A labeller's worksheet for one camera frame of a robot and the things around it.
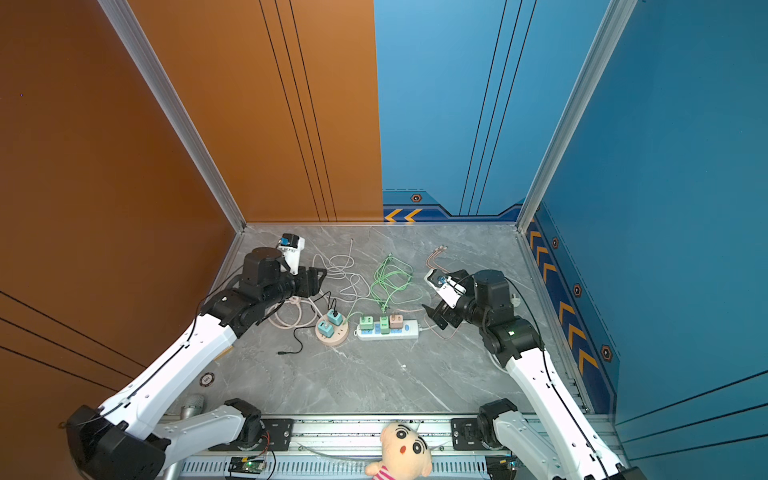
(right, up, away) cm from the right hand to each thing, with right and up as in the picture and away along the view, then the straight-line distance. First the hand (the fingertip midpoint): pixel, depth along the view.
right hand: (437, 287), depth 75 cm
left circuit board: (-47, -42, -4) cm, 63 cm away
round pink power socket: (-27, -15, +14) cm, 34 cm away
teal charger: (-30, -13, +9) cm, 34 cm away
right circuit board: (+15, -42, -5) cm, 45 cm away
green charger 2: (-14, -12, +10) cm, 21 cm away
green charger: (-19, -12, +11) cm, 24 cm away
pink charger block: (-10, -11, +11) cm, 19 cm away
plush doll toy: (-8, -35, -11) cm, 38 cm away
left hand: (-31, +5, +2) cm, 31 cm away
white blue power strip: (-6, -15, +14) cm, 21 cm away
